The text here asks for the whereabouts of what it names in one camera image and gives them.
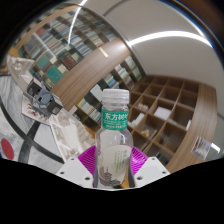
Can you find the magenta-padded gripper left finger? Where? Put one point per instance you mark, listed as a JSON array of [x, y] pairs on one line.
[[86, 160]]

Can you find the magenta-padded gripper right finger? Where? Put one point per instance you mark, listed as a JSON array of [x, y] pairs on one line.
[[140, 160]]

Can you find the clear bottle with green label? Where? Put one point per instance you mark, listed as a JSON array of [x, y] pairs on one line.
[[114, 143]]

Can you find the large white terraced architectural model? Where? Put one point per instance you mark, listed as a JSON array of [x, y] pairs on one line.
[[70, 133]]

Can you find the wooden cubby shelf unit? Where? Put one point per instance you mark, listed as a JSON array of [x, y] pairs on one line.
[[166, 116]]

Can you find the flat white site model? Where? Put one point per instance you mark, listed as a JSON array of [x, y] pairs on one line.
[[33, 111]]

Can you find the dark grey building model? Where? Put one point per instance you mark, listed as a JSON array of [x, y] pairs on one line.
[[45, 98]]

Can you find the tall bookshelf full of books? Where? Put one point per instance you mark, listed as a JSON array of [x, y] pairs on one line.
[[66, 53]]

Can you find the white architectural model with ramp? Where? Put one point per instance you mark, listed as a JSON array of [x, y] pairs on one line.
[[20, 71]]

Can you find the straight ceiling light strip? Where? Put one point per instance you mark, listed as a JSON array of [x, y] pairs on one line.
[[170, 34]]

